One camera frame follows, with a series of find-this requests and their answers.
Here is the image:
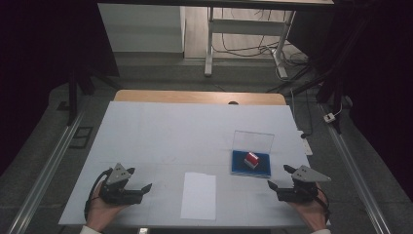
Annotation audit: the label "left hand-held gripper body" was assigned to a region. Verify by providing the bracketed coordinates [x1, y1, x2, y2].
[98, 163, 144, 206]

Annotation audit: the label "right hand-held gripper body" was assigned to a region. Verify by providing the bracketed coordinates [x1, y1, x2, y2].
[277, 164, 332, 205]

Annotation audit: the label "blue ink pad box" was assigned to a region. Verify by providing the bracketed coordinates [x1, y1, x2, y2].
[230, 130, 276, 179]

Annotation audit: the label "red stamp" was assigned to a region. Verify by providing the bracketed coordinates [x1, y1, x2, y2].
[244, 151, 260, 170]

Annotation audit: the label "person's left hand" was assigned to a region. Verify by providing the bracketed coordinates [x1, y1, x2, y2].
[85, 184, 131, 232]

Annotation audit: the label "person's right hand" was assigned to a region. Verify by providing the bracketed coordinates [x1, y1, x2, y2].
[287, 183, 329, 233]

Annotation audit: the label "white table cover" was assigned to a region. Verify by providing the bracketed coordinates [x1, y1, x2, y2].
[57, 100, 332, 228]

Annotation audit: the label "white paper sheet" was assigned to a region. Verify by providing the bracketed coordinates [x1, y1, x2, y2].
[179, 172, 217, 221]

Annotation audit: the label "black floor plate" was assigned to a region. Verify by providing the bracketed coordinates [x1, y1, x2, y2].
[68, 126, 94, 150]

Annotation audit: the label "black metal stand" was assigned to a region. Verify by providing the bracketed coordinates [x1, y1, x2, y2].
[266, 13, 350, 135]
[57, 66, 122, 127]

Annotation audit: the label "white cabinet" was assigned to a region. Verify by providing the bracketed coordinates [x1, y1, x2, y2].
[97, 3, 186, 54]

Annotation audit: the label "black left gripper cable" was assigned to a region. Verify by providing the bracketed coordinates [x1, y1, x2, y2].
[83, 168, 114, 223]

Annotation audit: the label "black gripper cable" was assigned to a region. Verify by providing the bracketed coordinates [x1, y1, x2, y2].
[83, 168, 114, 223]
[310, 186, 332, 226]

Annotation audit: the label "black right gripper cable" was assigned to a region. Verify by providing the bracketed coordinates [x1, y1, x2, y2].
[310, 186, 332, 226]

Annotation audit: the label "aluminium floor rail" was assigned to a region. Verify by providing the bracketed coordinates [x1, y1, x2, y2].
[6, 109, 86, 234]
[319, 102, 393, 234]

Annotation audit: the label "black floor cables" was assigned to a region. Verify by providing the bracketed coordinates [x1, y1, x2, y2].
[212, 8, 310, 67]

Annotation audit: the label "white desk frame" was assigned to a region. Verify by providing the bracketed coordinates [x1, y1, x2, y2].
[204, 6, 297, 79]

